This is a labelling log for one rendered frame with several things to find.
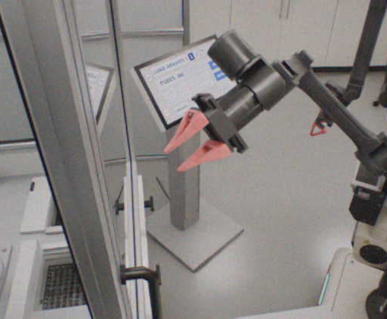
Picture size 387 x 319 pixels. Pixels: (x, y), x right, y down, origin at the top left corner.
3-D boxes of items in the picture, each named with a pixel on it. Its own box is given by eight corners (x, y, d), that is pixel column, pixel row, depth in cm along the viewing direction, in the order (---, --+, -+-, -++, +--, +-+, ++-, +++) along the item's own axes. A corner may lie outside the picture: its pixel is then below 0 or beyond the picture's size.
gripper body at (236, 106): (187, 100, 62) (223, 71, 63) (223, 150, 65) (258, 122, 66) (201, 100, 56) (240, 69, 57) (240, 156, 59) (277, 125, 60)
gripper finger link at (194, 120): (150, 138, 61) (198, 101, 63) (178, 173, 64) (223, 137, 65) (160, 143, 55) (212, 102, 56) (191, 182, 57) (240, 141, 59)
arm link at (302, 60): (317, 62, 103) (285, 91, 107) (302, 46, 103) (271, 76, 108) (306, 77, 64) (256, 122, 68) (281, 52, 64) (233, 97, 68)
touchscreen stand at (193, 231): (243, 231, 257) (259, 91, 193) (193, 273, 233) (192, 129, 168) (188, 192, 285) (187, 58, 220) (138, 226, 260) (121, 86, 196)
